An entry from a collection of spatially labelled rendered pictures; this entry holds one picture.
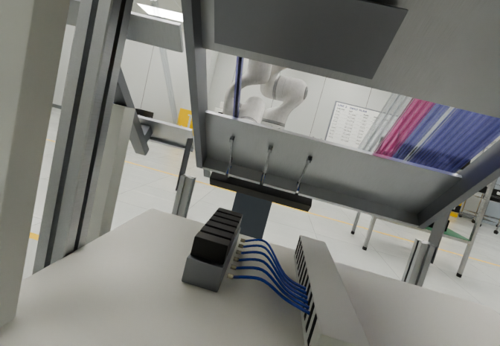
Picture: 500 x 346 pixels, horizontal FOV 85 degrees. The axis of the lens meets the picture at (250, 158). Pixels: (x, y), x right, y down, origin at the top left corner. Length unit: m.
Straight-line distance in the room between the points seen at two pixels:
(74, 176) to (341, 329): 0.35
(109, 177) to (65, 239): 0.44
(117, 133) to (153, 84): 7.56
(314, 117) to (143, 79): 4.89
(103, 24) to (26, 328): 0.31
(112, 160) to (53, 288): 0.51
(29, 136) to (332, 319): 0.32
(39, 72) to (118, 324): 0.24
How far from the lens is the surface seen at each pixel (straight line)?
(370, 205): 0.90
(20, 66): 0.26
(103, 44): 0.38
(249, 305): 0.39
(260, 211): 1.34
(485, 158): 0.80
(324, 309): 0.35
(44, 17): 0.27
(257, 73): 1.01
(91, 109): 0.38
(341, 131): 7.60
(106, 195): 0.87
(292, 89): 1.32
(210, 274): 0.38
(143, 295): 0.37
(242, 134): 0.74
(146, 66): 8.56
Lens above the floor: 0.83
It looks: 6 degrees down
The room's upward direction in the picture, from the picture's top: 14 degrees clockwise
